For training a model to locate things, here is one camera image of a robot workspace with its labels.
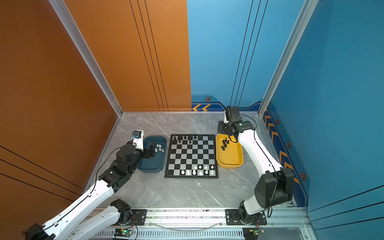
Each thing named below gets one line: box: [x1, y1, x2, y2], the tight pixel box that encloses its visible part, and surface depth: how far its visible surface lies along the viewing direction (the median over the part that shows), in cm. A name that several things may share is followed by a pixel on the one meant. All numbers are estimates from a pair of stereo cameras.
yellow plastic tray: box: [216, 133, 244, 169], surface depth 99 cm
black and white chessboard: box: [164, 134, 219, 179], surface depth 94 cm
